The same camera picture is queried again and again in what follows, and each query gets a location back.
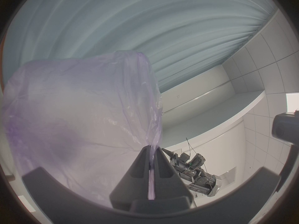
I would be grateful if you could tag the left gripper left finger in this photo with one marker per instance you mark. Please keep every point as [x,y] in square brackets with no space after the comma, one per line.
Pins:
[130,185]

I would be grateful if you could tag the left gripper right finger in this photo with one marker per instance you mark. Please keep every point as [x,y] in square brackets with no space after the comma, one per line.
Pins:
[168,185]

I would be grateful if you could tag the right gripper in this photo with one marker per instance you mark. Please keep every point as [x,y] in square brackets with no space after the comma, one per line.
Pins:
[181,166]

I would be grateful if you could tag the purple plastic bag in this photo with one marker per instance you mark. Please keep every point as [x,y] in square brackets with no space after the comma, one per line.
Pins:
[70,101]

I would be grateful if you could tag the pale blue curtain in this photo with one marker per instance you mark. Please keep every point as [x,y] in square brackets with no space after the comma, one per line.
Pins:
[163,20]

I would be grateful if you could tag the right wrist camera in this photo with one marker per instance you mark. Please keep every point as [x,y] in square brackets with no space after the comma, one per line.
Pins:
[184,157]

